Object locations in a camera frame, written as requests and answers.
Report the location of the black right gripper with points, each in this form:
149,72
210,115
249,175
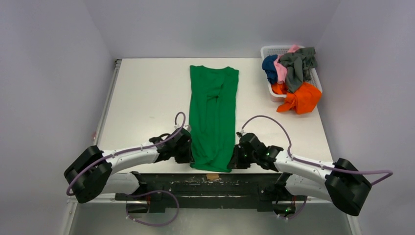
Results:
239,155

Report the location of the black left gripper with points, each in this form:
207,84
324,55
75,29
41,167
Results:
188,158

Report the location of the green t shirt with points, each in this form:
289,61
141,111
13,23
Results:
212,117

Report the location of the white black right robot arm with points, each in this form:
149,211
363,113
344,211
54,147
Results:
338,182

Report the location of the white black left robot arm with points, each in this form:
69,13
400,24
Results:
96,172

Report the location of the tan tape piece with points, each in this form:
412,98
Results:
211,177

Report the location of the orange t shirt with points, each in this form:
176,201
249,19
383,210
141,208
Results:
303,100

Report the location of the blue t shirt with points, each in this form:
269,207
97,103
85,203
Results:
270,69

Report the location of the pink t shirt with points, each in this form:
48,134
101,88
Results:
280,69

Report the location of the grey t shirt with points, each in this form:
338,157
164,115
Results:
298,65

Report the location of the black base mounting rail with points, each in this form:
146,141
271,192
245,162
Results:
262,192

